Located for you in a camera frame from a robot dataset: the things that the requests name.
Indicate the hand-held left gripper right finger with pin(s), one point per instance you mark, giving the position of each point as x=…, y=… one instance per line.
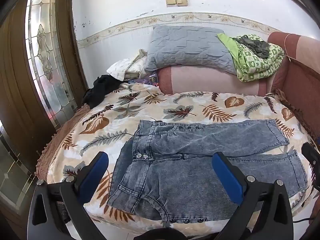
x=226, y=177

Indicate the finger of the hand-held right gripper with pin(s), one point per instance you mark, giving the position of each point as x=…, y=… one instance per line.
x=310, y=155

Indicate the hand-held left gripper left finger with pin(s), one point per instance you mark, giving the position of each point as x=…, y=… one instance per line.
x=96, y=177

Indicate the blue denim pants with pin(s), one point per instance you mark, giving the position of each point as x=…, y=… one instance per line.
x=175, y=180

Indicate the leaf print blanket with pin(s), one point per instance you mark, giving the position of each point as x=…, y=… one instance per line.
x=200, y=110

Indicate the black garment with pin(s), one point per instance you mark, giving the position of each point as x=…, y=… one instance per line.
x=100, y=90

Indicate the red and pink sofa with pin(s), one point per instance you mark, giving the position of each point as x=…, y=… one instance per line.
x=212, y=80

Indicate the green patterned quilt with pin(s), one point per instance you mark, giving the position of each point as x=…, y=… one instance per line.
x=252, y=65

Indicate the white floral cloth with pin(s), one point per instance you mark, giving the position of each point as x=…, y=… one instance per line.
x=120, y=67

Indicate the purple packets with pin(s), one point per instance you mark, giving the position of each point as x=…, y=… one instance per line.
x=152, y=78

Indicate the dark olive garment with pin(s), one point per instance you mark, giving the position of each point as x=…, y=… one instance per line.
x=257, y=45

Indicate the wooden stained glass door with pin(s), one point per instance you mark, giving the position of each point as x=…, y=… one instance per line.
x=15, y=80

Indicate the grey quilted pillow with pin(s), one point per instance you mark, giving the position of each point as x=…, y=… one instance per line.
x=185, y=47

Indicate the beige light switch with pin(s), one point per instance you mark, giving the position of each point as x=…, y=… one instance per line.
x=181, y=1
x=171, y=2

